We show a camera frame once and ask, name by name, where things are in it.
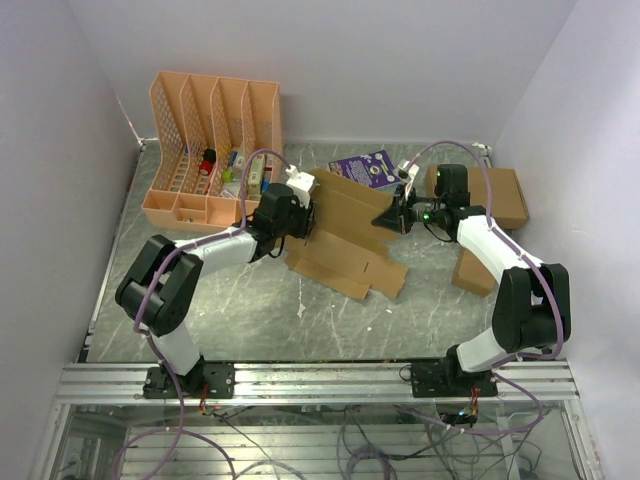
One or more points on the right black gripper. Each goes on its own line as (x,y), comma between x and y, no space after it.
(396,216)

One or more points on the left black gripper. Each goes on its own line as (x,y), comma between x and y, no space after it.
(308,218)

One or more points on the brown cardboard box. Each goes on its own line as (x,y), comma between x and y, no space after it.
(345,251)

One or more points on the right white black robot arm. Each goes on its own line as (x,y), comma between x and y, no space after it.
(531,317)

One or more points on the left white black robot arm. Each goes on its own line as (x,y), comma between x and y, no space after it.
(157,290)

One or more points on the small folded cardboard box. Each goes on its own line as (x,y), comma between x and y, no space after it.
(471,275)

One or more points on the large folded cardboard box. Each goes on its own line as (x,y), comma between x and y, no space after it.
(500,195)

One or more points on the purple book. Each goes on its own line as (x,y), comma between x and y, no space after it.
(374,170)

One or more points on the white green carton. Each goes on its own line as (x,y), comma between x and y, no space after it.
(255,175)

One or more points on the red black bottle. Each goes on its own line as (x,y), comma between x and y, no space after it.
(208,162)

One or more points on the pink plastic file organizer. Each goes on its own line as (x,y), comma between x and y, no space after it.
(193,112)

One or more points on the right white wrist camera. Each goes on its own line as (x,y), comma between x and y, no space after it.
(407,171)

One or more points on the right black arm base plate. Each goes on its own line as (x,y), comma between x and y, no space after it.
(438,378)

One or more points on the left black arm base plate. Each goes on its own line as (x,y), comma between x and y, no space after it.
(211,380)

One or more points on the aluminium rail frame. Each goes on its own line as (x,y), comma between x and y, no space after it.
(313,384)

